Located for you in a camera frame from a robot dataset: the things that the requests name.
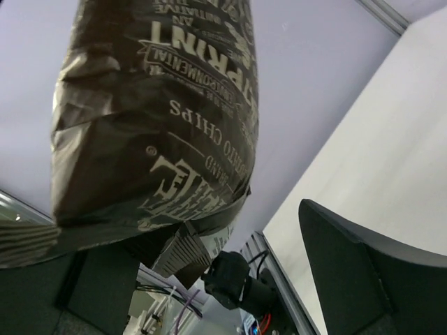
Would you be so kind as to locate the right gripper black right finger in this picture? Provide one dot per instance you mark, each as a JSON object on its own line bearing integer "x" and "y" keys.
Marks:
{"x": 368, "y": 283}

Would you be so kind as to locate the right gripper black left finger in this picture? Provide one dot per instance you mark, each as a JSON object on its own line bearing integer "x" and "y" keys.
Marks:
{"x": 88, "y": 292}

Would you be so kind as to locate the brown Kettle sea salt bag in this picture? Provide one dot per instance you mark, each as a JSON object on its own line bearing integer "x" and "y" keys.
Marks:
{"x": 154, "y": 128}

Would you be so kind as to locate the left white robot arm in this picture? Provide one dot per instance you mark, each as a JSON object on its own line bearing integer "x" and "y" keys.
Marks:
{"x": 229, "y": 282}

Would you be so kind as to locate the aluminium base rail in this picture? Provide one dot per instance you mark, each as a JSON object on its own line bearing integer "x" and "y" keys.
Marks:
{"x": 288, "y": 314}

